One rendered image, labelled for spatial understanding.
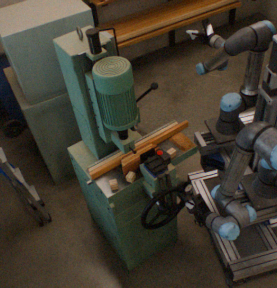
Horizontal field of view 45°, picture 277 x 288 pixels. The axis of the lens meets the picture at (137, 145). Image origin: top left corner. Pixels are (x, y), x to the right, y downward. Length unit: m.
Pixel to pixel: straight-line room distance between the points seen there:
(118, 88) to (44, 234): 1.66
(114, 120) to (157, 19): 2.45
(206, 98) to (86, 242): 2.00
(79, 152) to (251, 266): 1.30
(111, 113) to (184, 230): 1.36
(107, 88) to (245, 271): 1.43
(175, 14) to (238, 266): 2.76
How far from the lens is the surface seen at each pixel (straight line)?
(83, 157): 2.09
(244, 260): 2.32
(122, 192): 1.77
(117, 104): 1.52
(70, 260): 2.65
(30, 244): 2.81
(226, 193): 1.56
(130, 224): 2.04
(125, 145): 1.74
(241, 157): 1.42
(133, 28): 3.78
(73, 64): 1.63
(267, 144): 1.29
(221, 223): 1.51
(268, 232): 2.45
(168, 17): 3.95
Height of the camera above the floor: 2.29
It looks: 45 degrees down
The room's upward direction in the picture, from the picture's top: 8 degrees counter-clockwise
